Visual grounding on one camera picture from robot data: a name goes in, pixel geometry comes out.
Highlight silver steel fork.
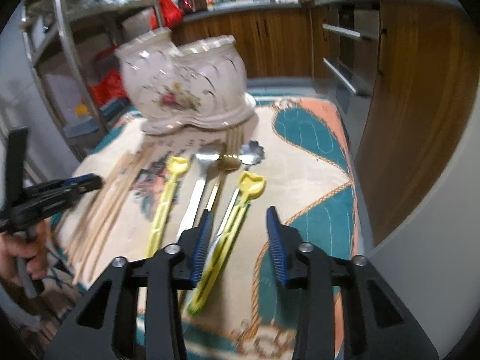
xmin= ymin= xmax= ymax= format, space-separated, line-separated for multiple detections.
xmin=176 ymin=144 xmax=222 ymax=241

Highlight steel oven with handles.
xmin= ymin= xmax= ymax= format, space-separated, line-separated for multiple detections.
xmin=321 ymin=5 xmax=382 ymax=121

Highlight wooden kitchen cabinets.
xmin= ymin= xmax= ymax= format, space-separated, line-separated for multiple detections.
xmin=172 ymin=7 xmax=330 ymax=79

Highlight flower-shaped steel spoon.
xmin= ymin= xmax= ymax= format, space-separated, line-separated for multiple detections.
xmin=213 ymin=140 xmax=266 ymax=246

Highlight white floral ceramic utensil holder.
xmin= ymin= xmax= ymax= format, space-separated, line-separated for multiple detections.
xmin=115 ymin=28 xmax=256 ymax=136

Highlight bundle of wooden chopsticks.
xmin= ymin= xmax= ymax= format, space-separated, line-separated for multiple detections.
xmin=64 ymin=143 xmax=155 ymax=284

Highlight red plastic bag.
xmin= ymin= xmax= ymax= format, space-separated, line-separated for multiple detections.
xmin=150 ymin=0 xmax=183 ymax=29

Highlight printed quilted table cloth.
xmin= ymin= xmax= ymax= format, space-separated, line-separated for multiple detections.
xmin=11 ymin=97 xmax=362 ymax=359

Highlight person's left hand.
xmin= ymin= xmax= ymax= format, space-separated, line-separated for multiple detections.
xmin=0 ymin=220 xmax=50 ymax=288

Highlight metal shelving rack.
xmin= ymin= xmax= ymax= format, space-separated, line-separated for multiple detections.
xmin=19 ymin=0 xmax=160 ymax=160

